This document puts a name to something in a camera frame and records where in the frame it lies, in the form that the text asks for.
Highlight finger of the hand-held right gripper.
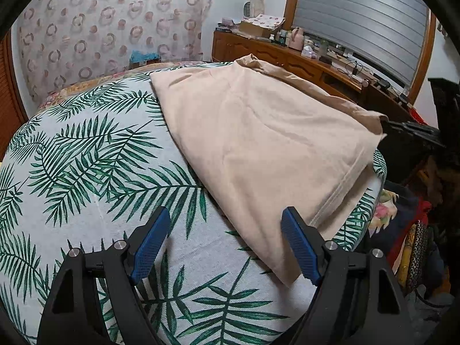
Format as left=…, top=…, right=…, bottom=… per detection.
left=375, top=118, right=446, bottom=150

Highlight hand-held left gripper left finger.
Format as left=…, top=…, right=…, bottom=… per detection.
left=38, top=206, right=171, bottom=345

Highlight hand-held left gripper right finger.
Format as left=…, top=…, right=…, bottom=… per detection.
left=281, top=206, right=414, bottom=345

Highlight peach printed t-shirt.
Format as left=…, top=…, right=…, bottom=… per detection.
left=149, top=54, right=389, bottom=288

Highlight pile of mixed clothes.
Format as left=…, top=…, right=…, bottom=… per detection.
left=370, top=158, right=460, bottom=306

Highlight leaf print bed sheet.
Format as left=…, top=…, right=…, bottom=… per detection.
left=0, top=61, right=387, bottom=345

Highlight grey window blind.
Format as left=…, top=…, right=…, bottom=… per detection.
left=291, top=0, right=430, bottom=87

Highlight wooden sideboard cabinet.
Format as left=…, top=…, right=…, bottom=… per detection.
left=212, top=30, right=417, bottom=116

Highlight pink kettle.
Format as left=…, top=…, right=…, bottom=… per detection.
left=289, top=28, right=304, bottom=50

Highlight floral blanket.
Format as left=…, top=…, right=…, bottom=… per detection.
left=36, top=61, right=234, bottom=112

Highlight floral cloth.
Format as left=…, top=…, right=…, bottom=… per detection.
left=248, top=14, right=286, bottom=31

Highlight cardboard box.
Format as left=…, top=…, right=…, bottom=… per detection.
left=239, top=21, right=277, bottom=40

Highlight teal fuzzy item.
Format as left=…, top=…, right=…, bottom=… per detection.
left=129, top=49, right=161, bottom=69

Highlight circle pattern curtain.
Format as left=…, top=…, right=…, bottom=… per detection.
left=12, top=0, right=216, bottom=105

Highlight wooden window frame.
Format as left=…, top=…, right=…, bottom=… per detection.
left=284, top=0, right=437, bottom=105

